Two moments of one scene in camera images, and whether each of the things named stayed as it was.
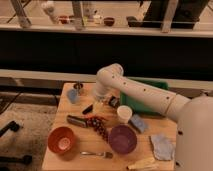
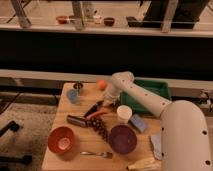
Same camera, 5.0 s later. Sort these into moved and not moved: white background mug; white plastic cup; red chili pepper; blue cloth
Moved: red chili pepper
Not moved: white background mug; white plastic cup; blue cloth
